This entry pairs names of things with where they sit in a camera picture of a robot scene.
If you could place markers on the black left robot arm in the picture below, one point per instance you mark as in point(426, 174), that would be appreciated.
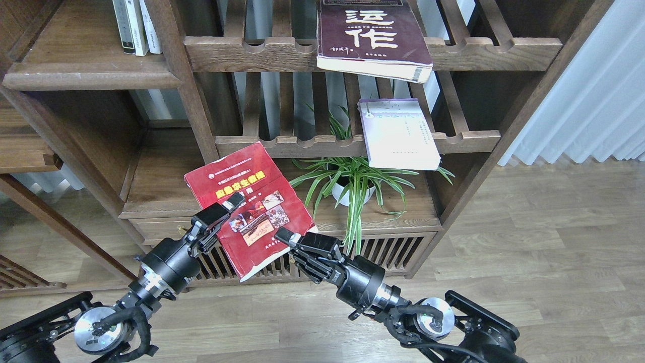
point(121, 332)

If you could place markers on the green spider plant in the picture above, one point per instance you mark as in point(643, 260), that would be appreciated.
point(324, 173)

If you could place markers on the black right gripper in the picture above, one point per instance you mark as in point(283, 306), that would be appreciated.
point(359, 282)

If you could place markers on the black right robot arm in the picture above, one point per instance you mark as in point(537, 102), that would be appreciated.
point(453, 329)

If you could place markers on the white lavender paperback book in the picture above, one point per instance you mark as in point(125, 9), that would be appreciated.
point(397, 134)

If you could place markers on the maroon book with white characters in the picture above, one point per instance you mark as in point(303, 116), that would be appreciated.
point(373, 38)

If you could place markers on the dark wooden bookshelf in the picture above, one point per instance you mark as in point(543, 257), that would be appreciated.
point(238, 72)

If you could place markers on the white upright book right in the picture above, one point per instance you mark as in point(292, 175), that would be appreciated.
point(154, 46)

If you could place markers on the white upright book middle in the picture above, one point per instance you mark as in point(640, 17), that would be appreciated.
point(135, 20)

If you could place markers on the white plant pot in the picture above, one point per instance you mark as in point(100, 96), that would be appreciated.
point(341, 184)

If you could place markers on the right slatted cabinet door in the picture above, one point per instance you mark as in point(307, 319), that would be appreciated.
point(397, 254)

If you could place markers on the grey upright book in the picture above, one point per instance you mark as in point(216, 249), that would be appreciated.
point(124, 26)

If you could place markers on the white upright book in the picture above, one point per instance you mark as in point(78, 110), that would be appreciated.
point(135, 20)
point(154, 46)

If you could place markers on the white window curtain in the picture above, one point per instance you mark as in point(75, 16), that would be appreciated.
point(596, 109)

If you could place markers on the small wooden drawer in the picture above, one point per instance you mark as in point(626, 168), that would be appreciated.
point(159, 228)

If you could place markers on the slatted cabinet door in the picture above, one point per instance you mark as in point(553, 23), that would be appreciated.
point(216, 269)
point(397, 254)

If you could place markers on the red paperback book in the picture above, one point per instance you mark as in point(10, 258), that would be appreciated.
point(270, 202)

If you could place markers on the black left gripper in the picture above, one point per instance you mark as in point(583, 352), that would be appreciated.
point(173, 264)

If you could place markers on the left slatted cabinet door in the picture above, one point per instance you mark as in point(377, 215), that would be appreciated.
point(216, 269)

